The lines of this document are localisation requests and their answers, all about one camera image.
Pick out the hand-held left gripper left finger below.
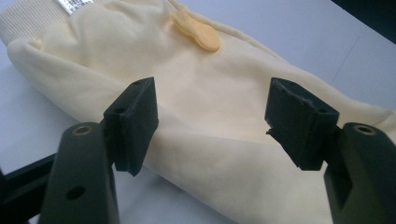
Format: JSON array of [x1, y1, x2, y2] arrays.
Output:
[[37, 76, 160, 224]]

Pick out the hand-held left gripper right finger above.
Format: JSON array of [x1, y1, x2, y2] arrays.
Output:
[[264, 77, 396, 224]]

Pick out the cream baby pants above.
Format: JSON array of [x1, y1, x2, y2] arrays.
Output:
[[0, 0, 396, 224]]

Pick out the pale yellow garment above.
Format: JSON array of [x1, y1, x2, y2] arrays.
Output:
[[0, 0, 396, 224]]

